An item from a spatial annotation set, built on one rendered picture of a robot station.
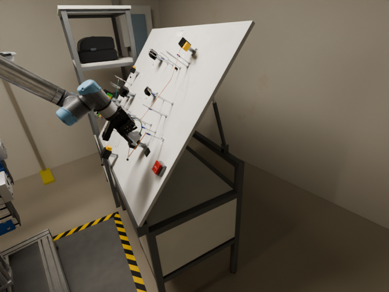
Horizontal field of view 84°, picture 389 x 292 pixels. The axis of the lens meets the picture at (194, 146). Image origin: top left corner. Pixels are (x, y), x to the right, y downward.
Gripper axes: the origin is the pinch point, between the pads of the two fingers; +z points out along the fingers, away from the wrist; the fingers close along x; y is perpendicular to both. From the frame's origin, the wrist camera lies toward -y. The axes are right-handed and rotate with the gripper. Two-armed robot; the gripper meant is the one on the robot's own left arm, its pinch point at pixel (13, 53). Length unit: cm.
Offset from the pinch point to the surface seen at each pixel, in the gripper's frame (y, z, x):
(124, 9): -31, 63, 46
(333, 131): 51, 124, 228
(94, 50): -1, 45, 26
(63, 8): -28.3, 28.7, 21.3
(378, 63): -12, 116, 235
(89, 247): 152, -20, 55
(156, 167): 29, -30, 132
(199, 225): 69, -18, 153
